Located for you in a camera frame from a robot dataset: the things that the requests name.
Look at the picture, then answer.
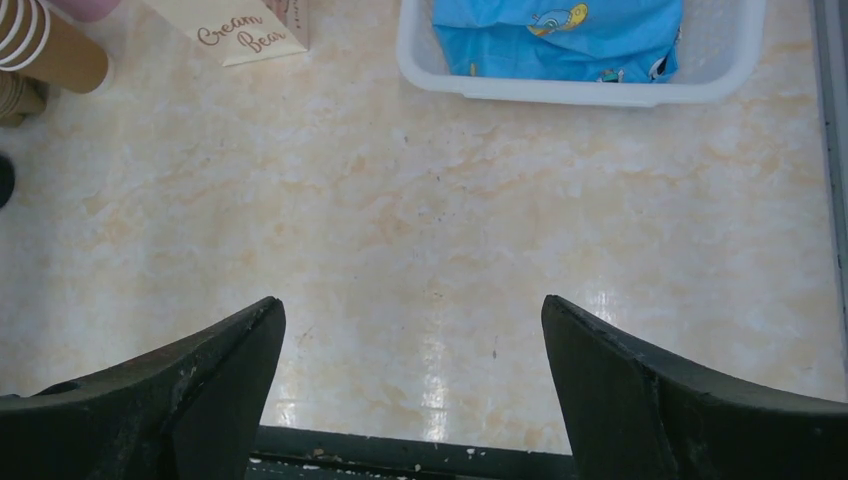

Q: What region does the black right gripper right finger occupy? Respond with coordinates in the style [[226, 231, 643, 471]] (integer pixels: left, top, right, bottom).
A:
[[541, 295, 847, 479]]

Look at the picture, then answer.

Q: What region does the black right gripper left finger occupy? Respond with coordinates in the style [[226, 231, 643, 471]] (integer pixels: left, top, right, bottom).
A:
[[1, 297, 286, 479]]

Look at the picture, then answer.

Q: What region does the cream paper takeout bag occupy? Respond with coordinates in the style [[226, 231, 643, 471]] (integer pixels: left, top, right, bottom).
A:
[[147, 0, 309, 67]]

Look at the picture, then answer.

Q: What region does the stack of black lids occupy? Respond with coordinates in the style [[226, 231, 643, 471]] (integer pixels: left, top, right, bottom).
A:
[[0, 154, 16, 208]]

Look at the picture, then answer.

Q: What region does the brown pulp cup carrier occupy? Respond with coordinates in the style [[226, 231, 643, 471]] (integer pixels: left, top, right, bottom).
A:
[[1, 71, 46, 128]]

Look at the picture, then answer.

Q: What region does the blue cartoon cloth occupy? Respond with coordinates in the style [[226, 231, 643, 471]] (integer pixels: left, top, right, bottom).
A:
[[431, 0, 684, 84]]

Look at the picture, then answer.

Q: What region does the white plastic basket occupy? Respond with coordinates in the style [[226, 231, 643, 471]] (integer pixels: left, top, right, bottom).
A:
[[396, 1, 767, 108]]

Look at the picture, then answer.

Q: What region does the stack of brown paper cups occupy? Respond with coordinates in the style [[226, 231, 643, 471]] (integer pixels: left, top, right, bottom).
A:
[[1, 0, 114, 94]]

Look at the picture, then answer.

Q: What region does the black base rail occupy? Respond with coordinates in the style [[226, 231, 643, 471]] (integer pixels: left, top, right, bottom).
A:
[[245, 426, 578, 479]]

